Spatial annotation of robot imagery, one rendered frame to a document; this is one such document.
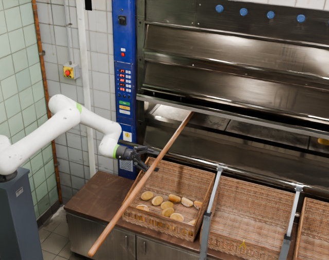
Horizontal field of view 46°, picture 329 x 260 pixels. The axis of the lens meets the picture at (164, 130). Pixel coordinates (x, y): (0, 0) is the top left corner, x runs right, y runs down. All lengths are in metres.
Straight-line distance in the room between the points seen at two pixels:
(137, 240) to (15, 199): 0.95
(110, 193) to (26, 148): 1.18
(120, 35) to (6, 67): 0.85
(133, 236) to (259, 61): 1.49
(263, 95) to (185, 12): 0.73
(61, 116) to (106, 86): 0.94
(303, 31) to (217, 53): 0.53
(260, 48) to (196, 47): 0.41
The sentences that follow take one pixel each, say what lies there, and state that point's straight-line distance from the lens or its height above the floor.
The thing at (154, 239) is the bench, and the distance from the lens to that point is 2.83.
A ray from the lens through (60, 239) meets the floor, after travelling 3.70.
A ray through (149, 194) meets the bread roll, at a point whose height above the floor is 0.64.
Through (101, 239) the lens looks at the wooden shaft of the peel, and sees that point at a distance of 1.95.
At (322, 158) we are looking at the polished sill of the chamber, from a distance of 2.77.
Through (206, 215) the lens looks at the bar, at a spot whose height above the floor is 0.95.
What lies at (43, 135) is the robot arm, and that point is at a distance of 2.16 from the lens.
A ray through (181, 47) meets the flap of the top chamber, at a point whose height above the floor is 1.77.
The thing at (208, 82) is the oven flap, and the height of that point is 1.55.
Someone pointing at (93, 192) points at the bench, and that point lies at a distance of 3.20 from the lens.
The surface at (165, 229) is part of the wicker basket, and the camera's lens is 2.81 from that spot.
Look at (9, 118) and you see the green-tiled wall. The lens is 3.13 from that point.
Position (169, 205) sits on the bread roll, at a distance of 2.97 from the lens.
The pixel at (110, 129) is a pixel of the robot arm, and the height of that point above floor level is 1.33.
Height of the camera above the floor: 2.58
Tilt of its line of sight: 30 degrees down
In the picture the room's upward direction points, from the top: 2 degrees clockwise
